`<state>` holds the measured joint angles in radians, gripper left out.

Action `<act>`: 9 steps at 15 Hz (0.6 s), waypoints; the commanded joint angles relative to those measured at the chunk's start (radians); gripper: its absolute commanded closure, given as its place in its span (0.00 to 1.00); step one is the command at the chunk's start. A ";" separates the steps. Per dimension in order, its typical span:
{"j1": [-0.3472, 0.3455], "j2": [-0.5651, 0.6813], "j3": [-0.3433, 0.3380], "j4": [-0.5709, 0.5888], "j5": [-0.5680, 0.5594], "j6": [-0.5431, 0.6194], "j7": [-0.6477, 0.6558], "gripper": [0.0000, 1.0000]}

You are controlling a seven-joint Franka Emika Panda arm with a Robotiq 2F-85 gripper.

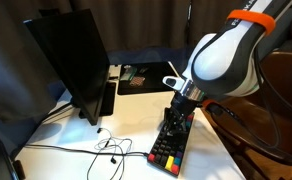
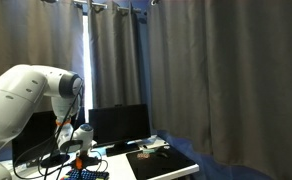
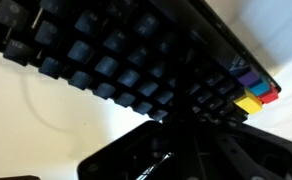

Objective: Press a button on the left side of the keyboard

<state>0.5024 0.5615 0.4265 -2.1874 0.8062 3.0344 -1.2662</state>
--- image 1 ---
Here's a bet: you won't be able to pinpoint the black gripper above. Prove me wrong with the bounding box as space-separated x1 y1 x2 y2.
164 92 201 131

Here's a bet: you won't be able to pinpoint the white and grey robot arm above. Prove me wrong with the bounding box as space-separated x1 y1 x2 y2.
163 0 292 132

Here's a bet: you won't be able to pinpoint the black keyboard with coloured keys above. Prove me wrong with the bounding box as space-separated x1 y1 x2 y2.
147 113 194 177

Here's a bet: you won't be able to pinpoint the small checkered card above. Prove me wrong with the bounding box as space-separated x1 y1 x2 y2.
129 77 145 87

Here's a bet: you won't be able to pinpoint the green and white packet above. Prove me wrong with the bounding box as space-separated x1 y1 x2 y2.
120 65 137 81

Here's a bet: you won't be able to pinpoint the brown leather chair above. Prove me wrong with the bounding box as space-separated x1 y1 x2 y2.
203 52 292 180

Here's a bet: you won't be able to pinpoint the black computer monitor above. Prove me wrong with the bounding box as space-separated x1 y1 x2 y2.
24 9 110 125

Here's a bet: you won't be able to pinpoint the wrist camera with silver mount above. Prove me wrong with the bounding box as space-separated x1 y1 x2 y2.
162 76 204 101

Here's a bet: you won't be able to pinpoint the black wired earphones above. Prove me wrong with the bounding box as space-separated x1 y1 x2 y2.
86 128 133 180

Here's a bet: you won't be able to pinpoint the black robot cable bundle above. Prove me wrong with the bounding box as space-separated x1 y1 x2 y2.
205 49 292 164

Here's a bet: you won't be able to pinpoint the orange strap on arm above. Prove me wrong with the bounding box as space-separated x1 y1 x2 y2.
226 9 276 36

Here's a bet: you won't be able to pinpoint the black keyboard cable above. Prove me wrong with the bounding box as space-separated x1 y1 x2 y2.
23 143 150 158

